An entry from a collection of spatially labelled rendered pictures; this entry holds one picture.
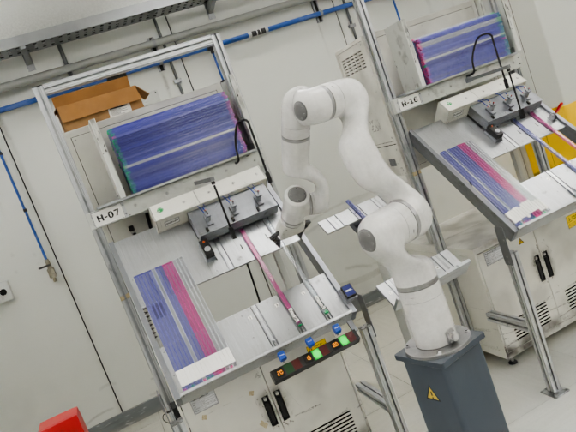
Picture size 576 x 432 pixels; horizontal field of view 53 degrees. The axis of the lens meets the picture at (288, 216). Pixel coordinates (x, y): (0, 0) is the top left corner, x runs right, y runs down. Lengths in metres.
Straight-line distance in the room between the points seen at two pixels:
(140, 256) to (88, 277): 1.58
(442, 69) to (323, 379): 1.53
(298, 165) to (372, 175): 0.33
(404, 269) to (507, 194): 1.12
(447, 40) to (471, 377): 1.73
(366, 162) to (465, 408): 0.72
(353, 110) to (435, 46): 1.33
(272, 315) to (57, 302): 2.05
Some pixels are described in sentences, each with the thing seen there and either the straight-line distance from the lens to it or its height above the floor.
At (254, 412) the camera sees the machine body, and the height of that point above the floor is 0.41.
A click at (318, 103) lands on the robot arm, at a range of 1.55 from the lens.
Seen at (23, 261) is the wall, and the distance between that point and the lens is 3.87.
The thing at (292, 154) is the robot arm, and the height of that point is 1.33.
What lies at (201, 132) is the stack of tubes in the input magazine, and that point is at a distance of 2.39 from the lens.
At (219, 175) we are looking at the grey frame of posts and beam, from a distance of 2.42.
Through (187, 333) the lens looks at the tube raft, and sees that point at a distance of 2.08.
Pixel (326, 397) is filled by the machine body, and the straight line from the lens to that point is 2.50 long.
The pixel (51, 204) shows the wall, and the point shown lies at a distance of 3.84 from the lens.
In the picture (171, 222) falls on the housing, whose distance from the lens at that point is 2.33.
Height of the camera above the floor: 1.39
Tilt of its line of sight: 7 degrees down
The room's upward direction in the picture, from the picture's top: 20 degrees counter-clockwise
